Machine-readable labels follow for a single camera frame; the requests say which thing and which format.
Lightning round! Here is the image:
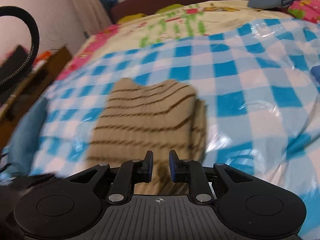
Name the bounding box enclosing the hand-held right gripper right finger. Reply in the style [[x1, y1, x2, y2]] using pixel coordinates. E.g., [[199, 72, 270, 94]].
[[169, 150, 254, 204]]

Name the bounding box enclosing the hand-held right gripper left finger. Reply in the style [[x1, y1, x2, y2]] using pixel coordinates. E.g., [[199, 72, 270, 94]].
[[64, 150, 154, 204]]

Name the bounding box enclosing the beige striped knit sweater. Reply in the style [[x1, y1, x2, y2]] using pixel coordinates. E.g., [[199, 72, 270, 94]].
[[85, 78, 208, 196]]

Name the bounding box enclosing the teal blue cloth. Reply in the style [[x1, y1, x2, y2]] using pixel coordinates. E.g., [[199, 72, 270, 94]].
[[9, 97, 48, 173]]

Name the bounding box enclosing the blue checkered plastic sheet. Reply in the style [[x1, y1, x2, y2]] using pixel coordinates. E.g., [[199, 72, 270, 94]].
[[0, 18, 320, 240]]

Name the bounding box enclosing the wooden desk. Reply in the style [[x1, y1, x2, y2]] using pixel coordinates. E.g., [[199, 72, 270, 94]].
[[0, 45, 73, 132]]

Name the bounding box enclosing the dark screen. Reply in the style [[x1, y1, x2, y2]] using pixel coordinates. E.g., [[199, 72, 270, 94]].
[[0, 44, 29, 80]]

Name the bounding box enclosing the orange item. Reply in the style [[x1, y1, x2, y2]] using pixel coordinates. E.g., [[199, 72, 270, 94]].
[[34, 51, 53, 63]]

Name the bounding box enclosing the floral printed bedsheet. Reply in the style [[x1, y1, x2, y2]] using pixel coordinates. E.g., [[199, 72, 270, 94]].
[[57, 0, 320, 82]]

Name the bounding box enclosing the yellow pillow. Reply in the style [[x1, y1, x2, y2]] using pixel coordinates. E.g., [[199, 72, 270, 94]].
[[118, 13, 147, 25]]

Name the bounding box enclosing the green pillow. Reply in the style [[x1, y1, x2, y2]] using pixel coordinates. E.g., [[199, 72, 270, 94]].
[[156, 4, 183, 15]]

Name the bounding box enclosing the maroon headboard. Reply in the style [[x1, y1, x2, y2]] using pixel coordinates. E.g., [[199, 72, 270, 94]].
[[110, 0, 225, 25]]

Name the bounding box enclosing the small blue cloth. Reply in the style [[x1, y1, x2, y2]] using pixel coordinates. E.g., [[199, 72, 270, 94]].
[[311, 64, 320, 83]]

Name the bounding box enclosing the beige curtain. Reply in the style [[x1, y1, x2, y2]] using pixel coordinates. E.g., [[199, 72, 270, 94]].
[[62, 0, 112, 37]]

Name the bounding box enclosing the black braided cable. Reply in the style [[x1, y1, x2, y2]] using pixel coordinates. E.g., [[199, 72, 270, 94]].
[[0, 5, 40, 93]]

